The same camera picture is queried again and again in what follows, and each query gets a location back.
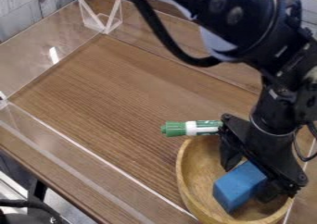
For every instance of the brown wooden bowl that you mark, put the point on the brown wooden bowl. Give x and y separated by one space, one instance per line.
197 171

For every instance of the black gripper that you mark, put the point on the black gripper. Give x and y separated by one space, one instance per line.
262 139

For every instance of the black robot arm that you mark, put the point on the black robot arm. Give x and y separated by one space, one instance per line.
260 32

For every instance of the green white dry-erase marker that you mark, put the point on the green white dry-erase marker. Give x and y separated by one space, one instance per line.
191 128

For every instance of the clear acrylic tray wall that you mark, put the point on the clear acrylic tray wall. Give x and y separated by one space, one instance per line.
107 193

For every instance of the clear acrylic corner bracket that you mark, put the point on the clear acrylic corner bracket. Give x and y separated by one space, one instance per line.
100 22

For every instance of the blue foam block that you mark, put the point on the blue foam block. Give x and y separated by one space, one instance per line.
237 186

